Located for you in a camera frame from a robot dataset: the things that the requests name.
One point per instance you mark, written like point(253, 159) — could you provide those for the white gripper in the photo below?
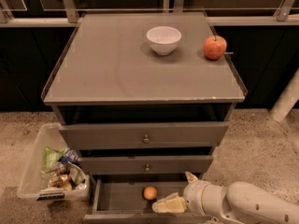
point(193, 194)

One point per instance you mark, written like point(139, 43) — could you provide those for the top grey drawer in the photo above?
point(144, 135)

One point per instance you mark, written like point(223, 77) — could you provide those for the brown snack packet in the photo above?
point(61, 182)

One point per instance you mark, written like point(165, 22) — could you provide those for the red apple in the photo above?
point(214, 47)

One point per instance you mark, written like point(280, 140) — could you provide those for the orange fruit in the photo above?
point(150, 193)

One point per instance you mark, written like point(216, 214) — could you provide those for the middle grey drawer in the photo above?
point(145, 165)

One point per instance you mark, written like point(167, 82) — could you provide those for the bottom grey drawer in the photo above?
point(118, 199)

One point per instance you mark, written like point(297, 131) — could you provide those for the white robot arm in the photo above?
point(254, 179)

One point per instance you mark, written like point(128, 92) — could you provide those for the grey drawer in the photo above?
point(144, 135)
point(145, 165)
point(118, 199)

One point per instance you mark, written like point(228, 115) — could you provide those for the clear plastic bin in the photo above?
point(34, 185)

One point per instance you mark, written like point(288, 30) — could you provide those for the blue snack packet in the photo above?
point(70, 156)

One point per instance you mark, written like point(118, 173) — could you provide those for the metal railing frame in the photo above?
point(67, 13)

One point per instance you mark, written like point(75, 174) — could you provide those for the green snack bag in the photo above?
point(50, 156)

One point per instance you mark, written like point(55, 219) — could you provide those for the grey drawer cabinet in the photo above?
point(108, 74)

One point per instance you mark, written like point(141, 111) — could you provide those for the white ceramic bowl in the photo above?
point(163, 39)

